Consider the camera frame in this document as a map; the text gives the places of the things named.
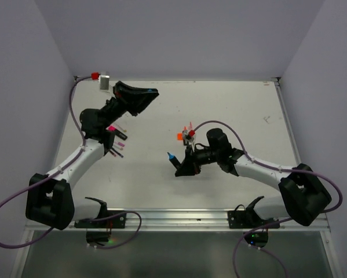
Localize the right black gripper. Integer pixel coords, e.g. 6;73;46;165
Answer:
175;142;221;175

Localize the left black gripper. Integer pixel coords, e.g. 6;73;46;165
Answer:
102;82;159;130

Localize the black blue highlighter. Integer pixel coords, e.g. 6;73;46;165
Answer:
167;152;181;170

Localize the black marker pen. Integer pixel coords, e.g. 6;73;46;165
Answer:
108;125;127;141

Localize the white yellow pen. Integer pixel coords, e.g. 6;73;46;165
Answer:
115;124;127;132

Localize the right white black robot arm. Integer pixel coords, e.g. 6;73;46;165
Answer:
168;128;332;228

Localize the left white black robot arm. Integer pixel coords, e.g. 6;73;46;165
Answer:
25;81;159;230

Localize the dark pen with purple tip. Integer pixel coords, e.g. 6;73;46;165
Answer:
111;149;124;158

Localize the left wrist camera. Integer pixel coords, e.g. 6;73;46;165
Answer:
98;71;110;93

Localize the aluminium mounting rail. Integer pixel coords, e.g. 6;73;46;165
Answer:
25;208;330;232

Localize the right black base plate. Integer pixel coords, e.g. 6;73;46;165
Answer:
227;210;280;229

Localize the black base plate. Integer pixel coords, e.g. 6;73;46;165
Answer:
74;210;126;229
227;210;280;229

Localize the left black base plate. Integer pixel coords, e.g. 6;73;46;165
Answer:
74;210;126;229

